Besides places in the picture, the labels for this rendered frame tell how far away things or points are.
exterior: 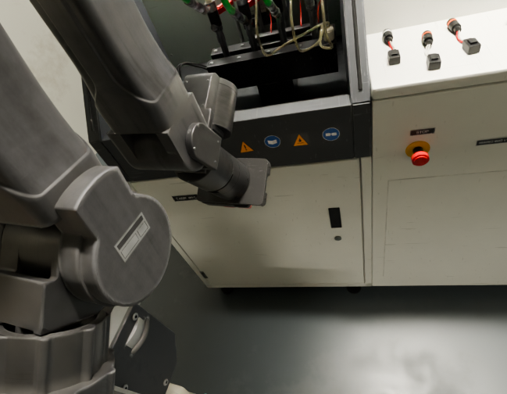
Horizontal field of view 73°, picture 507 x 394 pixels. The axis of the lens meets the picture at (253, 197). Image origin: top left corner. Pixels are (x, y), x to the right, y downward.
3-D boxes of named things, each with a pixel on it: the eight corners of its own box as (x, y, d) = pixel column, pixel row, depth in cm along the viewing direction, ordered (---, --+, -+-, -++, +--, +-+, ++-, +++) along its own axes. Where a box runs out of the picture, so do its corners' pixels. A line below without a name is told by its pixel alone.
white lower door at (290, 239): (209, 285, 151) (128, 184, 100) (210, 281, 152) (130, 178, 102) (364, 284, 133) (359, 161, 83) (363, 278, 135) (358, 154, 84)
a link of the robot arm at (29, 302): (-20, 342, 22) (38, 361, 20) (-9, 184, 22) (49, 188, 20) (94, 305, 31) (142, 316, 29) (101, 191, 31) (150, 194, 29)
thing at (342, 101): (133, 181, 100) (101, 141, 88) (137, 170, 103) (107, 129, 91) (354, 159, 83) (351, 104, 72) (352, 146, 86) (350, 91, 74)
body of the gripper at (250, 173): (208, 161, 52) (182, 145, 46) (272, 162, 49) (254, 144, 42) (201, 203, 51) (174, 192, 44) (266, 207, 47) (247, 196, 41)
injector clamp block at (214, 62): (223, 112, 103) (205, 66, 92) (229, 93, 109) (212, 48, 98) (340, 94, 94) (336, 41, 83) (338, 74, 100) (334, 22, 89)
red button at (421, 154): (407, 170, 79) (408, 154, 75) (404, 158, 82) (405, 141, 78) (432, 168, 78) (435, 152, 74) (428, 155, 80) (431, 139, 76)
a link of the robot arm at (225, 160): (162, 178, 38) (207, 180, 36) (173, 120, 40) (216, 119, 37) (194, 191, 45) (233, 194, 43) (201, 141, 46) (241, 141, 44)
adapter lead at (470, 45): (480, 52, 67) (482, 42, 65) (467, 55, 67) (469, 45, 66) (455, 25, 75) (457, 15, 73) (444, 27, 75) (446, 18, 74)
